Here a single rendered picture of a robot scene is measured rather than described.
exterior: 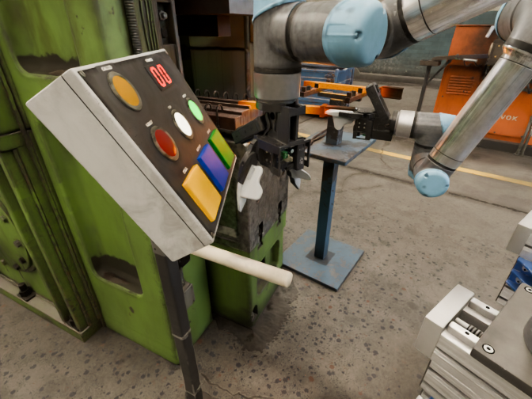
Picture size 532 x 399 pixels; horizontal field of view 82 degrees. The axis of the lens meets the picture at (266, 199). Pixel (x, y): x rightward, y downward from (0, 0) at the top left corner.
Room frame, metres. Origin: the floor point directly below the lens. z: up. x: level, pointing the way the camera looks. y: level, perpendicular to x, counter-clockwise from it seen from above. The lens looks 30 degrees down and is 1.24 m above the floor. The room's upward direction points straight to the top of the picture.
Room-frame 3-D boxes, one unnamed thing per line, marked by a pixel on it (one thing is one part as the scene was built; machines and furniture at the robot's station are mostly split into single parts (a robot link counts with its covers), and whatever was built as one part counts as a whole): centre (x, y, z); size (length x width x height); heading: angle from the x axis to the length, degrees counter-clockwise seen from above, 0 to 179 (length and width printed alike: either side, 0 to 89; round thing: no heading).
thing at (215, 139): (0.63, 0.10, 1.01); 0.07 x 0.05 x 0.07; 179
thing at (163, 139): (0.43, 0.15, 1.09); 0.05 x 0.03 x 0.04; 154
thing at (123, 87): (0.44, 0.19, 1.16); 0.05 x 0.03 x 0.04; 154
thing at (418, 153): (0.83, -0.47, 0.89); 0.11 x 0.08 x 0.11; 162
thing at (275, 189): (1.22, 0.23, 0.69); 0.56 x 0.38 x 0.45; 64
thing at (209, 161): (0.53, 0.10, 1.01); 0.07 x 0.05 x 0.07; 179
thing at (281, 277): (0.73, 0.13, 0.62); 0.44 x 0.05 x 0.05; 64
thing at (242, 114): (1.17, 0.25, 0.96); 0.42 x 0.20 x 0.09; 64
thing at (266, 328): (1.05, 0.02, 0.01); 0.58 x 0.39 x 0.01; 154
